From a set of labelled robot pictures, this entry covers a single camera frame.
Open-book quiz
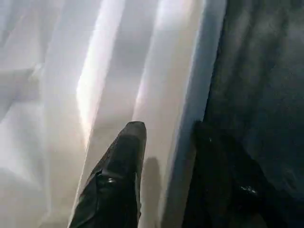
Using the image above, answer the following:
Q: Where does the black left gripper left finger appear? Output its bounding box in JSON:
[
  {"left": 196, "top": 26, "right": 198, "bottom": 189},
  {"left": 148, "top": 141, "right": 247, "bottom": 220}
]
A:
[{"left": 69, "top": 121, "right": 147, "bottom": 228}]

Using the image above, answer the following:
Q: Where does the white plastic table top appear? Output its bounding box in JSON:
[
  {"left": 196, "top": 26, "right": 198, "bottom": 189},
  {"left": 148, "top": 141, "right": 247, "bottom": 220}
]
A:
[{"left": 0, "top": 0, "right": 228, "bottom": 228}]

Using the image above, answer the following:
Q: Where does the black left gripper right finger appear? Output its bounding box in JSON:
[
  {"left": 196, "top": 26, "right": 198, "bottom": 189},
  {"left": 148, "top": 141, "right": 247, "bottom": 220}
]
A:
[{"left": 183, "top": 122, "right": 291, "bottom": 228}]

